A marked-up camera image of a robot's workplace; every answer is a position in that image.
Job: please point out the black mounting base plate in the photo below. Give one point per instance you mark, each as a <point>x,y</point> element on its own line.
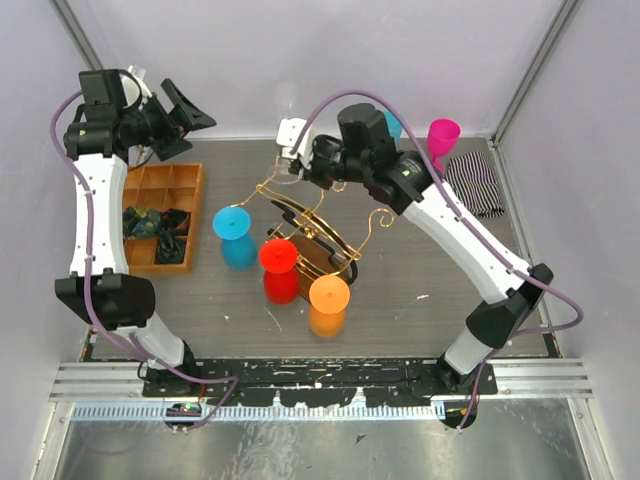
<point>313,382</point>

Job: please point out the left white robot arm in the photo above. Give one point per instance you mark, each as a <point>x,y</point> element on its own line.
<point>117,111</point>

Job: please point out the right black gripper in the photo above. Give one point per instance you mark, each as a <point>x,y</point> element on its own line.
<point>308,166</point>

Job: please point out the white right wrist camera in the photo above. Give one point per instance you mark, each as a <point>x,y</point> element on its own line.
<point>287,135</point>

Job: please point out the pink wine glass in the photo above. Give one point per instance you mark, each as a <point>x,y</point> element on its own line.
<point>441,139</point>

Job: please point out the gold wire glass rack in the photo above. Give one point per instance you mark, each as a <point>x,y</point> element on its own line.
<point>321,248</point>

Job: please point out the striped black white cloth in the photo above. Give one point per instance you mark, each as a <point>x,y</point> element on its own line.
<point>475,184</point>

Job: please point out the dark patterned rolled cloth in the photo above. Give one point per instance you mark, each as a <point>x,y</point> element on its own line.
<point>171,244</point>

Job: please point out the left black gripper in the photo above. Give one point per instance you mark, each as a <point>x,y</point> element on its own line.
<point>174,142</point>

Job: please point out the orange wine glass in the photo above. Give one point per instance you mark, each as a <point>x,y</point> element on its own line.
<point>329,296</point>

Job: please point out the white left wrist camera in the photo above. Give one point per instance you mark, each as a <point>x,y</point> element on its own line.
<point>136,92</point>

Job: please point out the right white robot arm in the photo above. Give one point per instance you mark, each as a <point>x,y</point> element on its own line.
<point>366,153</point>

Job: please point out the green patterned rolled cloth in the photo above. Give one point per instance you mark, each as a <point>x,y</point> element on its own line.
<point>140,223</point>

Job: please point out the red wine glass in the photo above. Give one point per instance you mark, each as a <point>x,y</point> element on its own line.
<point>278,258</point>

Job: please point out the blue wine glass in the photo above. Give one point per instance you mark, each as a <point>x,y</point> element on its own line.
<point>394,126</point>
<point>232,226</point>

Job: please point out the wooden compartment tray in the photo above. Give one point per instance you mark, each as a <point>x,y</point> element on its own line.
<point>163,187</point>

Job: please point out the grey slotted cable duct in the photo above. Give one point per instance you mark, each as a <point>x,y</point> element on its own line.
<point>166,410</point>

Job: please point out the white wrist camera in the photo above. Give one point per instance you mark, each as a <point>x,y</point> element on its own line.
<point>136,92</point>
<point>287,135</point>

